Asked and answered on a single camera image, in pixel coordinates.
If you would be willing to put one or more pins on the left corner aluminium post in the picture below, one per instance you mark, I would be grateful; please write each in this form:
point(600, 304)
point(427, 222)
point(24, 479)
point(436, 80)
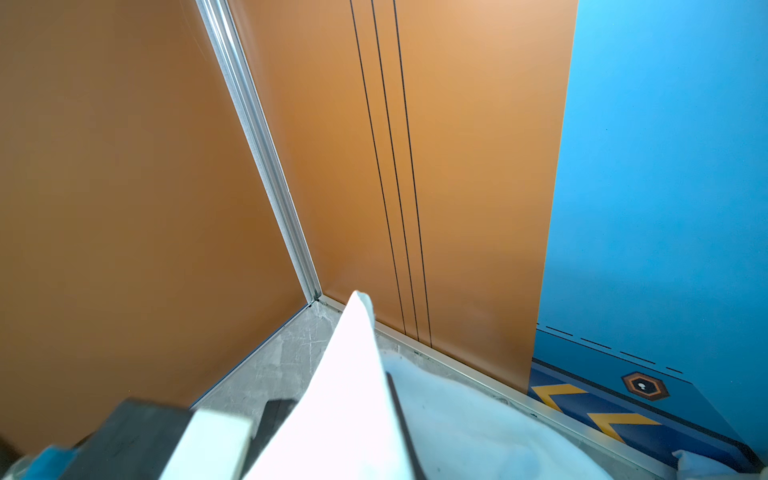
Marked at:
point(223, 35)

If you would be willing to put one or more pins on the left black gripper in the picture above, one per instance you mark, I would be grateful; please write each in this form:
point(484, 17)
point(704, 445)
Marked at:
point(138, 438)

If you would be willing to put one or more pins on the light blue cloth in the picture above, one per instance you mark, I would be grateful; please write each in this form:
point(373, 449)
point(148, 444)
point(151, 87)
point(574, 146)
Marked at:
point(691, 466)

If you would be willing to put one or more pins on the white cloth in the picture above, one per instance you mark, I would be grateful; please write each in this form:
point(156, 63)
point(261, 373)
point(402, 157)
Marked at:
point(369, 414)

